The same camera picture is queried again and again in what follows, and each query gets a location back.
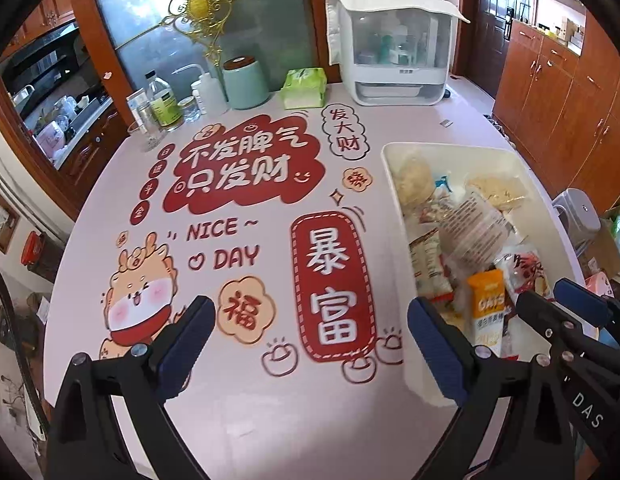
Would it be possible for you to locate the gold door ornament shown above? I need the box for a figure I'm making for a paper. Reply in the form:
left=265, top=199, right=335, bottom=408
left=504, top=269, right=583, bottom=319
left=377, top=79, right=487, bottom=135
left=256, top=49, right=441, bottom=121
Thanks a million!
left=115, top=0, right=237, bottom=68

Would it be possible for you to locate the small clear glass jar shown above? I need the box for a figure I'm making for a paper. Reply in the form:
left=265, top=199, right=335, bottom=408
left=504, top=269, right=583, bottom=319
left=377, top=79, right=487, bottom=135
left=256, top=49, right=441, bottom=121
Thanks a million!
left=178, top=96, right=200, bottom=122

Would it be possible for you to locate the white countertop cabinet appliance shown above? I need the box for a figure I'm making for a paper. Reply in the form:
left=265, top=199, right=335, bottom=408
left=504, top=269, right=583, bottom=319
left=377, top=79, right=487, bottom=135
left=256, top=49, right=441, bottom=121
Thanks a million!
left=325, top=0, right=467, bottom=106

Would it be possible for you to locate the mint green canister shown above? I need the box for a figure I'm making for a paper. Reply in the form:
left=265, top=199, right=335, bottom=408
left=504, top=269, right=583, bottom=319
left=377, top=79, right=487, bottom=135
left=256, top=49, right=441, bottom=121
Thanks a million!
left=222, top=55, right=270, bottom=110

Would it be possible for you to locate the pink printed table mat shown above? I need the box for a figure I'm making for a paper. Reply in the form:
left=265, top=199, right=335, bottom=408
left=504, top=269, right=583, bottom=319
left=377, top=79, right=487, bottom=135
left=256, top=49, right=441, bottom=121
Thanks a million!
left=44, top=84, right=513, bottom=479

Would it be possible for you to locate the yellow blue snack packet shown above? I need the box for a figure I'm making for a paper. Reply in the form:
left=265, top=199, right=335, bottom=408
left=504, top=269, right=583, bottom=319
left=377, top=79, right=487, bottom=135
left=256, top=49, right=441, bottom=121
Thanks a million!
left=420, top=176, right=456, bottom=223

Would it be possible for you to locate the clear bottle green label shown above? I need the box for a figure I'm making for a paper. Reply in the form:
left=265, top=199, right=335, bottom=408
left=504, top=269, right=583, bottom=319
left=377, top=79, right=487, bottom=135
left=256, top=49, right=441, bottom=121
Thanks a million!
left=145, top=70, right=183, bottom=131

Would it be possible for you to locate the green tissue pack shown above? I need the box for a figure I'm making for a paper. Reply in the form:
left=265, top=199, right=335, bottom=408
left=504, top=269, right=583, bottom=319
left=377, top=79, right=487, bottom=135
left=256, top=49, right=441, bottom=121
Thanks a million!
left=280, top=67, right=327, bottom=110

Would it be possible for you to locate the clear bag brown snack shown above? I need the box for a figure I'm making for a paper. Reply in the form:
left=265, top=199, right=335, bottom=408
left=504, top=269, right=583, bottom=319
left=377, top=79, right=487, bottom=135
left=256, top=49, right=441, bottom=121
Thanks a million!
left=493, top=243, right=552, bottom=304

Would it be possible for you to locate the pink plastic stool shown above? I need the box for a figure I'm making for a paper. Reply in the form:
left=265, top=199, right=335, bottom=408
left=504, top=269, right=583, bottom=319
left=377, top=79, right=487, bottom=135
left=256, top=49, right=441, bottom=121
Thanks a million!
left=586, top=271, right=614, bottom=297

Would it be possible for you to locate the wooden cabinet wall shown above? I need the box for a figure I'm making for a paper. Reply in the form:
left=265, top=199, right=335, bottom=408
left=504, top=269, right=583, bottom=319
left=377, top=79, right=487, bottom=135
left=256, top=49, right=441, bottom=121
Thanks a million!
left=493, top=15, right=620, bottom=214

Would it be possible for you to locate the clear bag brown bread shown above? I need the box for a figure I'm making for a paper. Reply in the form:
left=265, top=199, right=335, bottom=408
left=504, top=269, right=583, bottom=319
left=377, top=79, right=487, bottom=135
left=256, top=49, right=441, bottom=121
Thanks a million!
left=439, top=188, right=514, bottom=273

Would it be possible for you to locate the round beige cracker pack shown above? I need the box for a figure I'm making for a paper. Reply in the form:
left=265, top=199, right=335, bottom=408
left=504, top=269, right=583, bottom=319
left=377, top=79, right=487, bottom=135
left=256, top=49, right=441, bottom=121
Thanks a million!
left=392, top=155, right=435, bottom=211

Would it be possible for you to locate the white plastic bin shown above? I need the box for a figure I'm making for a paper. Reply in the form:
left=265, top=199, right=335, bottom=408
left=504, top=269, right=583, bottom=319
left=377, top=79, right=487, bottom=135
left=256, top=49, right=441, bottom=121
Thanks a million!
left=380, top=141, right=602, bottom=409

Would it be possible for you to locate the grey plastic stool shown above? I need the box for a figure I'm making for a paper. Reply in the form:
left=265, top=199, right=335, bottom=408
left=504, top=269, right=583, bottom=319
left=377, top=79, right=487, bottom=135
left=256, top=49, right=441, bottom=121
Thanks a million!
left=552, top=188, right=601, bottom=256

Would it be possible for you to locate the white squeeze bottle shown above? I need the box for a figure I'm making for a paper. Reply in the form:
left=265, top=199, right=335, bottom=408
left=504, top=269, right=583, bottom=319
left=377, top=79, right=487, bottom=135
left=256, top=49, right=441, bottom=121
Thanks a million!
left=172, top=64, right=229, bottom=118

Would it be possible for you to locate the cardboard box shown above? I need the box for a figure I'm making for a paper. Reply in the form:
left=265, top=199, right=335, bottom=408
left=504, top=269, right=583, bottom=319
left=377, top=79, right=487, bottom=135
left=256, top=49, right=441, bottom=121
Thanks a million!
left=586, top=206, right=620, bottom=278

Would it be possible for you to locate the green snack packet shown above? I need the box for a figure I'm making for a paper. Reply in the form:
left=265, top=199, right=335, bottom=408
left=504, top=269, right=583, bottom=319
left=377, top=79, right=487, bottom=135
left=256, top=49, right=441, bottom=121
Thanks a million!
left=409, top=226, right=454, bottom=301

